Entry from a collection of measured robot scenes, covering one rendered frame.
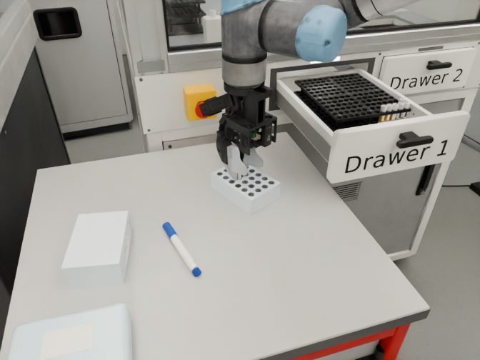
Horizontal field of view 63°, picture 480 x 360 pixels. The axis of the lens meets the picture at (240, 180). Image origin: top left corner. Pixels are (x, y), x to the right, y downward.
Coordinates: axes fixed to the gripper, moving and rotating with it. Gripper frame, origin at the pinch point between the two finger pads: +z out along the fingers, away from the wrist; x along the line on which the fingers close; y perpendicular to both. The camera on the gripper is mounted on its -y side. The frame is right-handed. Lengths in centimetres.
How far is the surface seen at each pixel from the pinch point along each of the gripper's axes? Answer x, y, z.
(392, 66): 54, 2, -10
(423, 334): 59, 34, 81
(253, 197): -2.2, 7.3, 1.4
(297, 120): 19.9, -1.1, -4.4
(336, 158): 10.1, 16.4, -6.4
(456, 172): 170, -2, 81
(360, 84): 38.4, 2.4, -8.9
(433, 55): 65, 7, -11
